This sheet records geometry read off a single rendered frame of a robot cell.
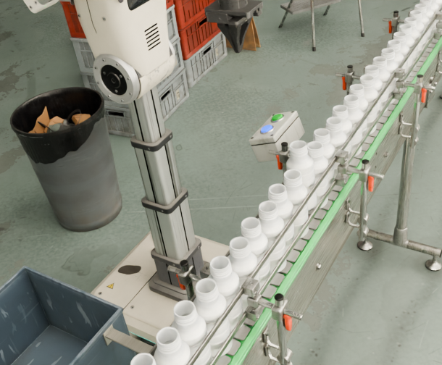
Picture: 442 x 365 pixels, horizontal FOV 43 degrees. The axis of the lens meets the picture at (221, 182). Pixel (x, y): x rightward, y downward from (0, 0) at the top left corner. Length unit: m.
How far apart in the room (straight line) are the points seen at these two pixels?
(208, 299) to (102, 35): 0.88
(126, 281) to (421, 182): 1.63
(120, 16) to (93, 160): 1.34
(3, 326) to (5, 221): 1.86
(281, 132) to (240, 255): 0.48
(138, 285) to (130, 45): 1.06
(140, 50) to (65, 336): 0.79
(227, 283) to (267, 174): 2.18
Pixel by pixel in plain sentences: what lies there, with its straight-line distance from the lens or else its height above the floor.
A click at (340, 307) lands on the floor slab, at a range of 2.47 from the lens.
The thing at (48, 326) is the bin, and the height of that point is 0.73.
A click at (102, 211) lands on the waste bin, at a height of 0.10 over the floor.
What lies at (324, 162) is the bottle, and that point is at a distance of 1.31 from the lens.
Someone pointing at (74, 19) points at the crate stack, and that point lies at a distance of 3.53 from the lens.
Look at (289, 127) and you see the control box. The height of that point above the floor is 1.11.
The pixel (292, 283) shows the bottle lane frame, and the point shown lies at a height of 0.98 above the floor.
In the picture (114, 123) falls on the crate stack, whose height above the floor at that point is 0.09.
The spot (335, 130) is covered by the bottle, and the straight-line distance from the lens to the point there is 1.38.
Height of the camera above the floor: 1.88
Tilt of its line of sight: 37 degrees down
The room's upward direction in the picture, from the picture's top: 8 degrees counter-clockwise
